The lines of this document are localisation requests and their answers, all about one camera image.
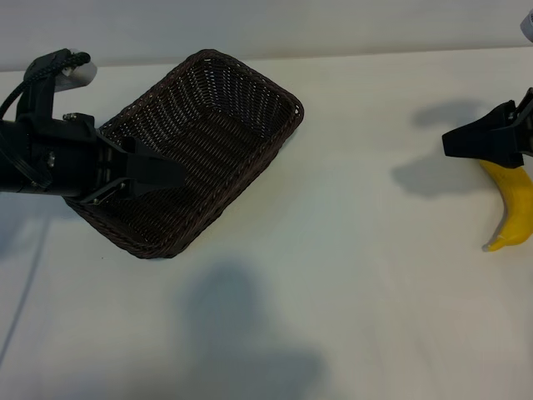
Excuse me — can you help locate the yellow banana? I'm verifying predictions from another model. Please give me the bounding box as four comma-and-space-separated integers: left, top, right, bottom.
478, 159, 533, 253

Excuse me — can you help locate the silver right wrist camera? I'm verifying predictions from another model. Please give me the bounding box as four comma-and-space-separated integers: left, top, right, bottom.
520, 0, 533, 43

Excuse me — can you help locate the dark brown woven basket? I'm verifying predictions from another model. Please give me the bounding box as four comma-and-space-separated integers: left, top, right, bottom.
62, 48, 305, 260

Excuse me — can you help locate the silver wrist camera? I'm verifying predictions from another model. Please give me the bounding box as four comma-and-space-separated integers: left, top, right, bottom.
520, 0, 533, 43
52, 48, 98, 91

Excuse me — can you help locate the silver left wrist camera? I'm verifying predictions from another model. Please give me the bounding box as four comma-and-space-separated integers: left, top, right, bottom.
52, 48, 98, 91

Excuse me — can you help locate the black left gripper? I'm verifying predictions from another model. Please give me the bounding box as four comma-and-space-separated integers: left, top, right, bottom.
16, 111, 187, 207

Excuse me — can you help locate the black braided camera cable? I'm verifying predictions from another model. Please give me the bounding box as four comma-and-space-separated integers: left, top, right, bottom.
0, 48, 92, 116

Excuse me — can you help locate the black left camera mount bracket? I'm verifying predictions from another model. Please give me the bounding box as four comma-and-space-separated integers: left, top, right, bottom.
17, 56, 57, 126

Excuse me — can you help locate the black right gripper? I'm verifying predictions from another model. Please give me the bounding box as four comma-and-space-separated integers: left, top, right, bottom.
441, 86, 533, 168

